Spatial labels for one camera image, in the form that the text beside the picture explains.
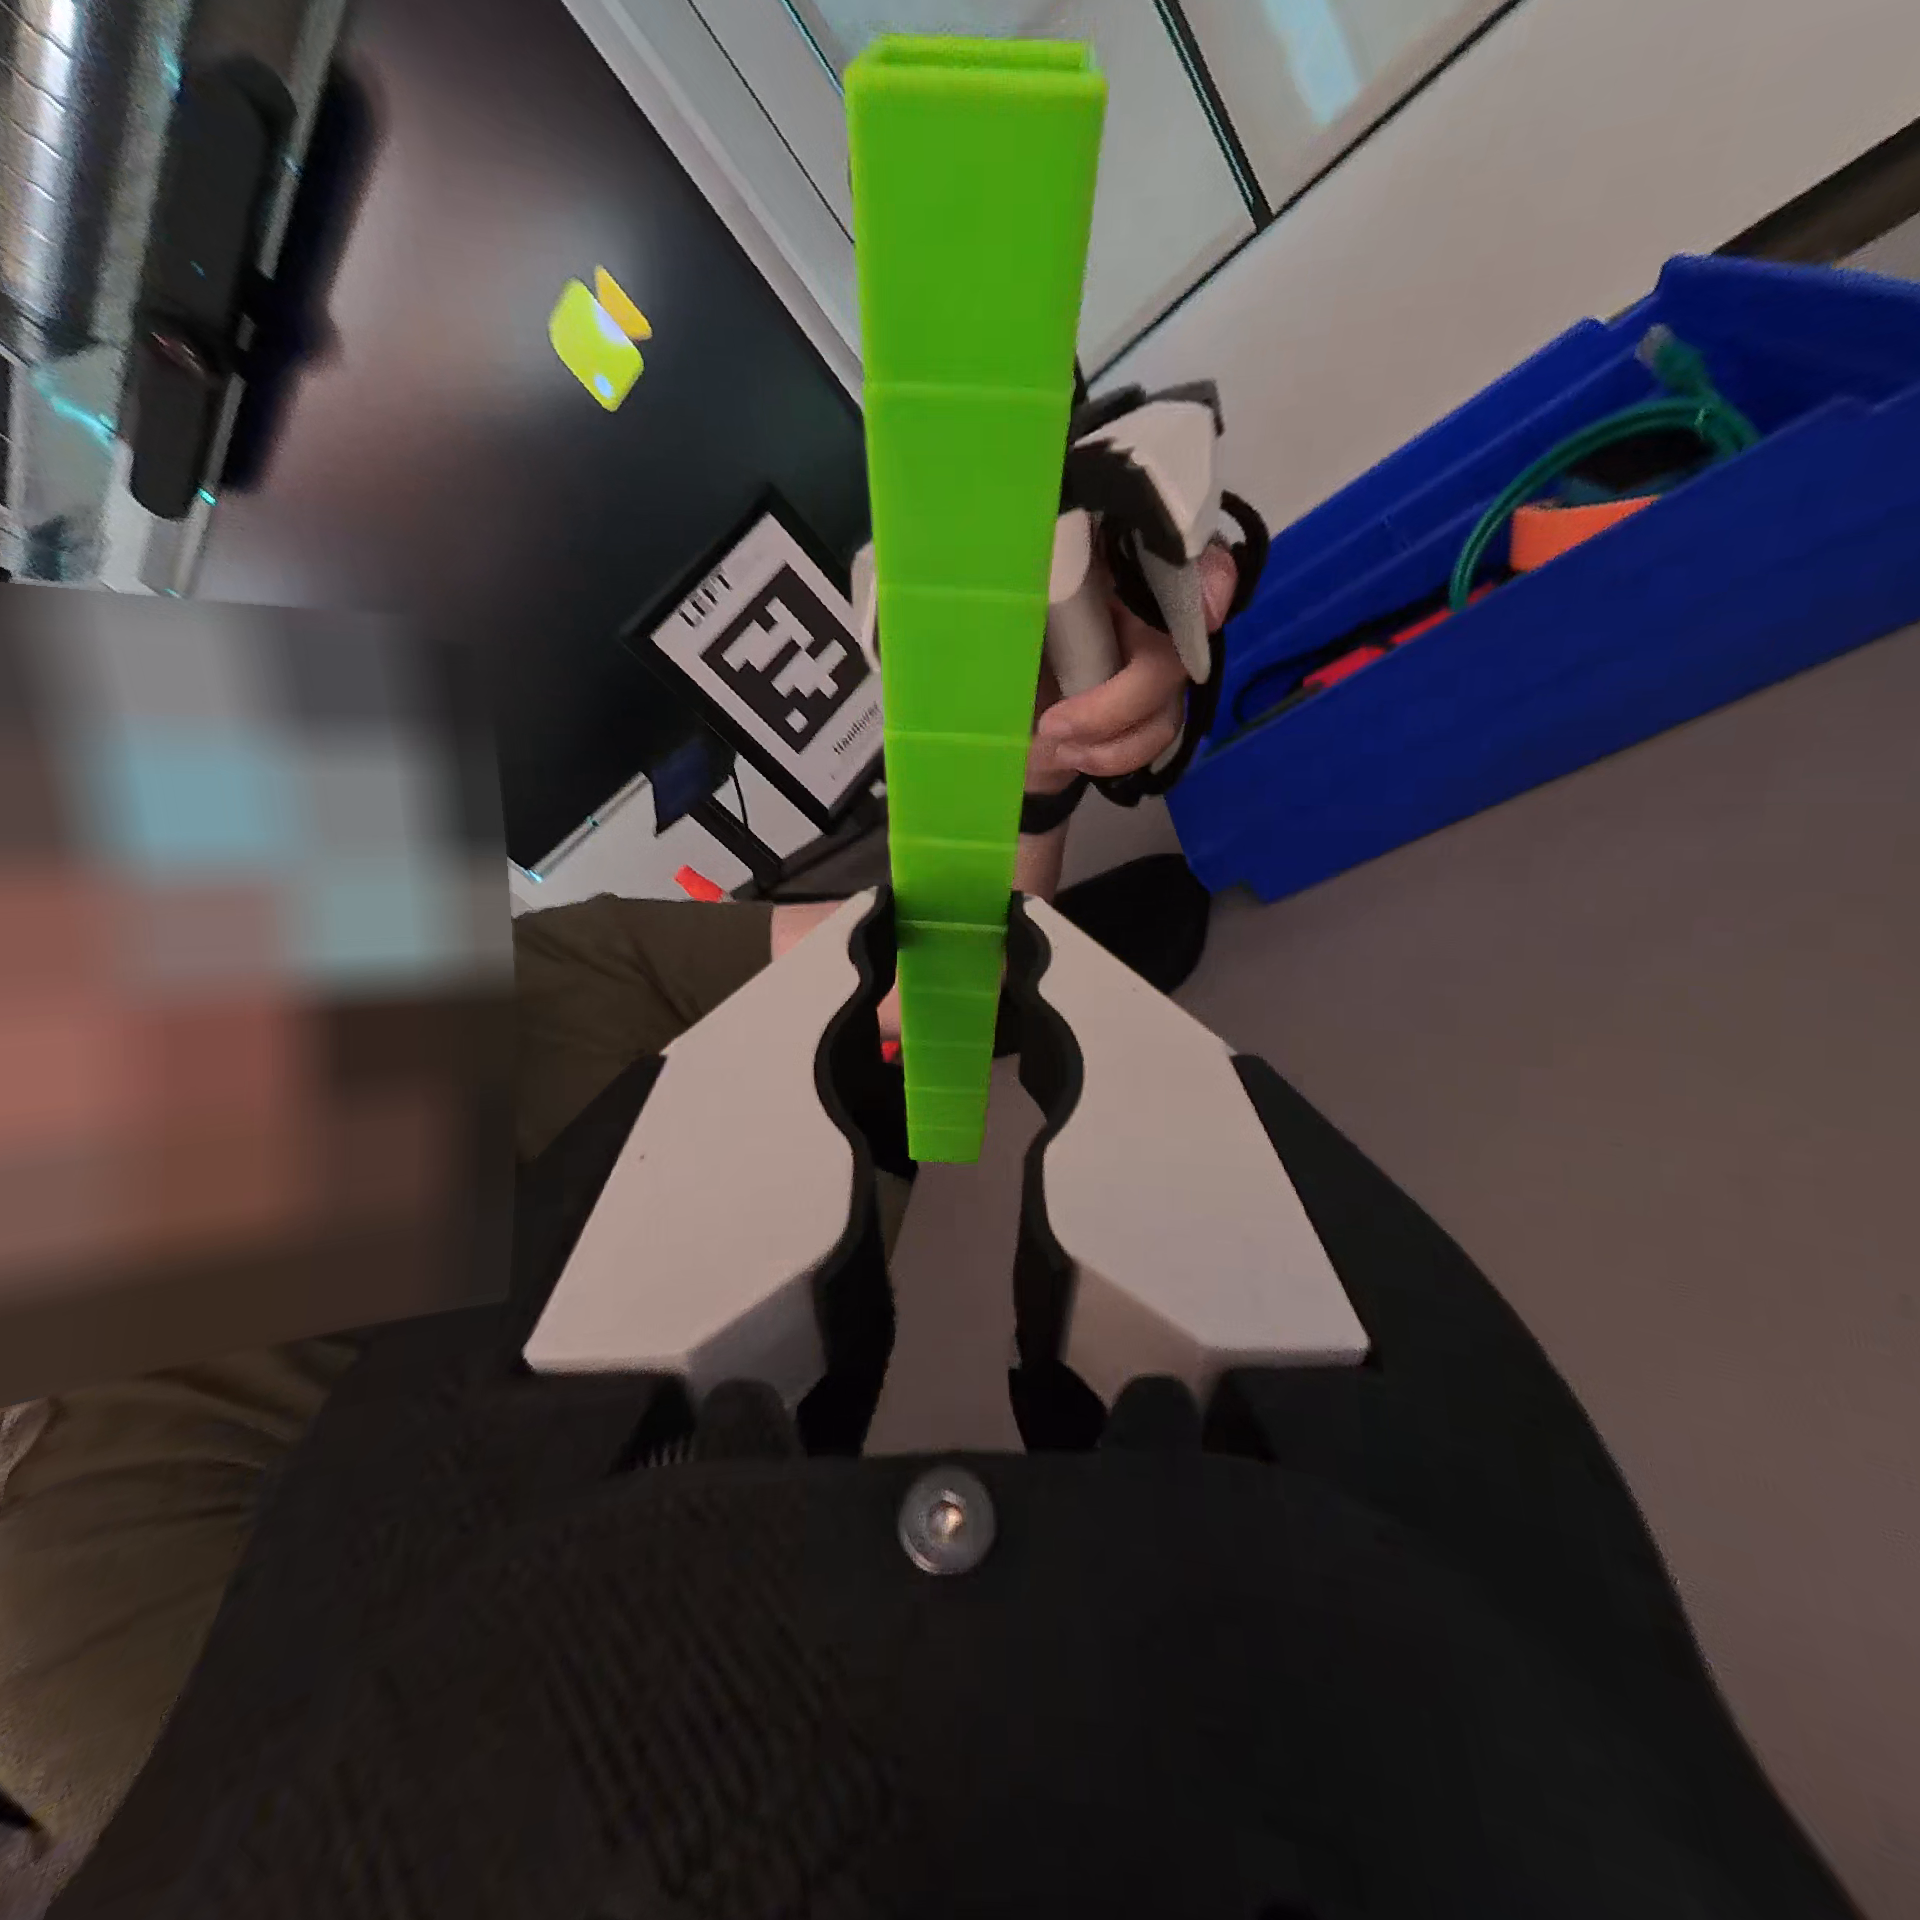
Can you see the black oblong device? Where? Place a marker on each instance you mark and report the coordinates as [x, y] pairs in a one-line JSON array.
[[210, 299]]

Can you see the blue plastic bin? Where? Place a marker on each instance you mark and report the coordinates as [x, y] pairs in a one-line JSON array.
[[1500, 751]]

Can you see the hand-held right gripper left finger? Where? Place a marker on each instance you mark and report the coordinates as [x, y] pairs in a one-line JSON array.
[[692, 1213]]

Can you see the person's left hand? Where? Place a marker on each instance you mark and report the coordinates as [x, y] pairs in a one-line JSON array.
[[1109, 720]]

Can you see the black wall screen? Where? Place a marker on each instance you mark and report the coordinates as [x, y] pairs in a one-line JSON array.
[[495, 180]]

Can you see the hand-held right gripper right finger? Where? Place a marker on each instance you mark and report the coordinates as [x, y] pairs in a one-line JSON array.
[[1200, 1213]]

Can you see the red plastic part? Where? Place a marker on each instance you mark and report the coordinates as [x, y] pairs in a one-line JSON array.
[[1349, 661]]

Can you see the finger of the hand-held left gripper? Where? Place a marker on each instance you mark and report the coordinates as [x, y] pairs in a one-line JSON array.
[[1177, 599], [1161, 451]]

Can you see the green plastic square tube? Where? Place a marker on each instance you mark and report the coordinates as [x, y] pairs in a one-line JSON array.
[[975, 451]]

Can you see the fiducial marker sign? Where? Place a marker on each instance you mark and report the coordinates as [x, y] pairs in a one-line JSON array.
[[781, 661]]

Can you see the orange tape roll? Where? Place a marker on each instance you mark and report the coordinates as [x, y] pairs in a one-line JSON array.
[[1575, 532]]

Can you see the black wristband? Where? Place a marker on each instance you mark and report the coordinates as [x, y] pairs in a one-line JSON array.
[[1041, 810]]

